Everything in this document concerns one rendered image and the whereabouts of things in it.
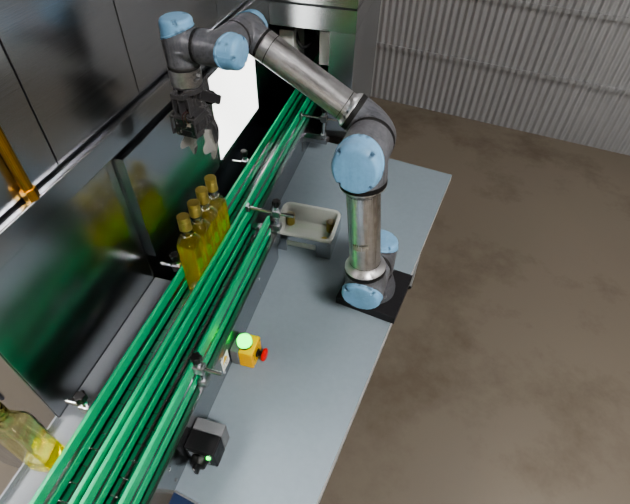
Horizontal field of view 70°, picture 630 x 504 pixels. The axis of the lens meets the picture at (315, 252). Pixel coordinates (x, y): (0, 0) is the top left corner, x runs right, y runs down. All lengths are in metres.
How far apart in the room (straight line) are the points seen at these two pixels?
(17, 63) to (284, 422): 1.01
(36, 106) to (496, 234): 2.61
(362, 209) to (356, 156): 0.16
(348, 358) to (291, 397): 0.21
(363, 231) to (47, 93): 0.73
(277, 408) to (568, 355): 1.69
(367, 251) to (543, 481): 1.40
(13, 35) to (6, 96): 0.10
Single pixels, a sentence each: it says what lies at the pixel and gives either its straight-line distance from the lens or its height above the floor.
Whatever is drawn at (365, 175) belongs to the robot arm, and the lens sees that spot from 1.01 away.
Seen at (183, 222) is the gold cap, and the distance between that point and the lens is 1.24.
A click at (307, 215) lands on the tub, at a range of 1.75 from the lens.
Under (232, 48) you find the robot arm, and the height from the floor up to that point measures 1.57.
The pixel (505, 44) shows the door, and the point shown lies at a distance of 3.94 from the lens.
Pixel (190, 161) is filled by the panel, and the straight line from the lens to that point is 1.51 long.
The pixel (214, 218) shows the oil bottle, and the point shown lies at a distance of 1.37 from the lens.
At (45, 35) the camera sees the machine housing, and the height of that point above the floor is 1.63.
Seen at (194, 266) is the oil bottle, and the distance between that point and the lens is 1.33.
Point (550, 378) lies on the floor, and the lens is 2.51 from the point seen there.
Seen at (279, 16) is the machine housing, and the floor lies 1.28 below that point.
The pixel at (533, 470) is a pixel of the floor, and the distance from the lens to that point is 2.27.
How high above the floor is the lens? 1.96
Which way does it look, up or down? 46 degrees down
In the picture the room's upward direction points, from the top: 1 degrees clockwise
